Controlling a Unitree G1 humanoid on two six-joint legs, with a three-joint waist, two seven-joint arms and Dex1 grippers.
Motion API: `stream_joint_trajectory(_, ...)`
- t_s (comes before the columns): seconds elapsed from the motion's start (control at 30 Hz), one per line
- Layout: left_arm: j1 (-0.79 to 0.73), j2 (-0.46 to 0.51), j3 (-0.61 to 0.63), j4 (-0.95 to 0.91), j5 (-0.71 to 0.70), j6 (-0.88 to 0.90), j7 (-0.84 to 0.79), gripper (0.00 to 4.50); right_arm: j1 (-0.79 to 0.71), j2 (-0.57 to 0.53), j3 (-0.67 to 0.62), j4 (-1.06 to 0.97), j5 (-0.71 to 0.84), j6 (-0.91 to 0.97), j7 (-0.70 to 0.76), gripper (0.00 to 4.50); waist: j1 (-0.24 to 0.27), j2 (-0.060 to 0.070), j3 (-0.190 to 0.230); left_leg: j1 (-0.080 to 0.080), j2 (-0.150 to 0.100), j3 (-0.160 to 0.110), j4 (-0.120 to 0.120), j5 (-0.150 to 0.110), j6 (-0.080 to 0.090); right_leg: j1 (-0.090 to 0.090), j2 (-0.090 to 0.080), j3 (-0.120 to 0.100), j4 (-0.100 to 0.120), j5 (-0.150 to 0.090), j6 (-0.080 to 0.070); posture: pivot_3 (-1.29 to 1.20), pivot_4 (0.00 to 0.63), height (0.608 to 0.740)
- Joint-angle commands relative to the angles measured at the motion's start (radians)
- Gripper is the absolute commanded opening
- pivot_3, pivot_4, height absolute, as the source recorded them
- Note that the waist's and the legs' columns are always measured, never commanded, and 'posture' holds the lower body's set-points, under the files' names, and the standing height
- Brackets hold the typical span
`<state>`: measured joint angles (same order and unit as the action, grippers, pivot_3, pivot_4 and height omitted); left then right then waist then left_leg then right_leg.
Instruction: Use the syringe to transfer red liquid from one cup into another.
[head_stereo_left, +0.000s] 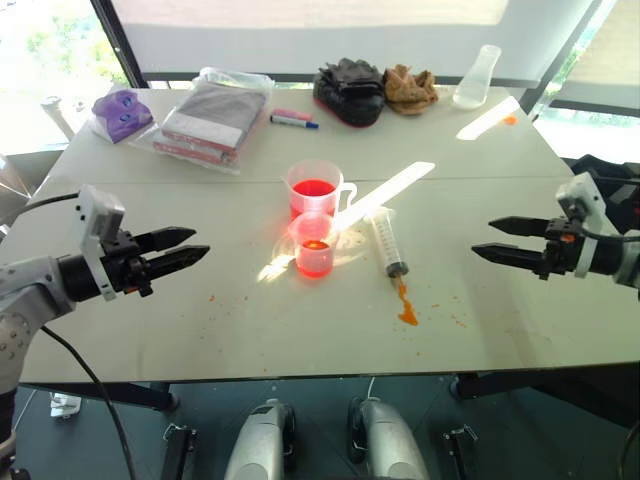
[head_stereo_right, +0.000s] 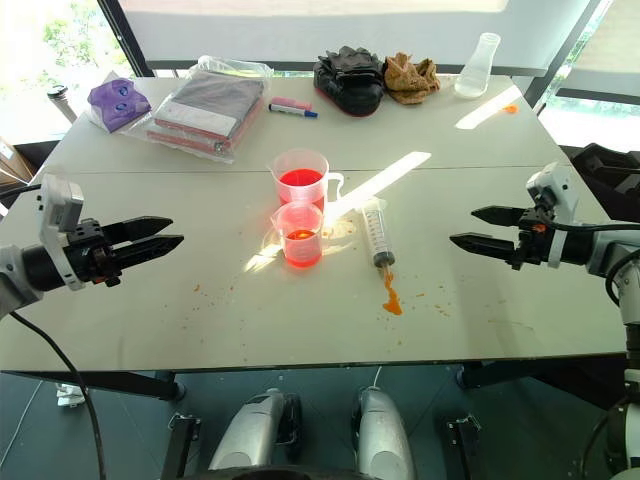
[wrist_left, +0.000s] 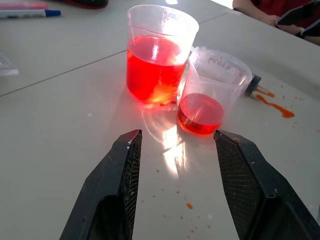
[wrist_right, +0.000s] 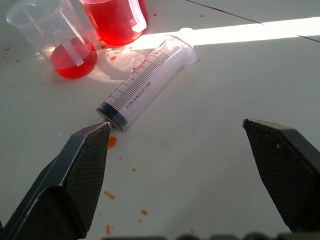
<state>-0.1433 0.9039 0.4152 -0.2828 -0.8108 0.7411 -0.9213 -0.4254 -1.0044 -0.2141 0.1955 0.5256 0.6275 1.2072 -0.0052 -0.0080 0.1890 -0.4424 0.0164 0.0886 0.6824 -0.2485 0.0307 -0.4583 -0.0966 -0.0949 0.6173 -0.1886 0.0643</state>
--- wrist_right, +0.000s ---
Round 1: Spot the clear plastic syringe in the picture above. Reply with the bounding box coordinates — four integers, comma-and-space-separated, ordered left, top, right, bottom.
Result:
96, 27, 198, 132

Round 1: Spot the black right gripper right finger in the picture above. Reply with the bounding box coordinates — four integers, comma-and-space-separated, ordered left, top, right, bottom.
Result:
242, 118, 320, 233

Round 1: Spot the small clear plastic beaker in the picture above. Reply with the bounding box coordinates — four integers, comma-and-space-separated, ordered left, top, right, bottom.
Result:
5, 0, 98, 80

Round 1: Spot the large clear plastic beaker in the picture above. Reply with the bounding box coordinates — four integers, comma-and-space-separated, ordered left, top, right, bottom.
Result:
79, 0, 150, 47

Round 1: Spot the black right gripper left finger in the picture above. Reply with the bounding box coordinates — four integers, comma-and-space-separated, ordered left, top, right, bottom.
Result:
0, 121, 112, 240

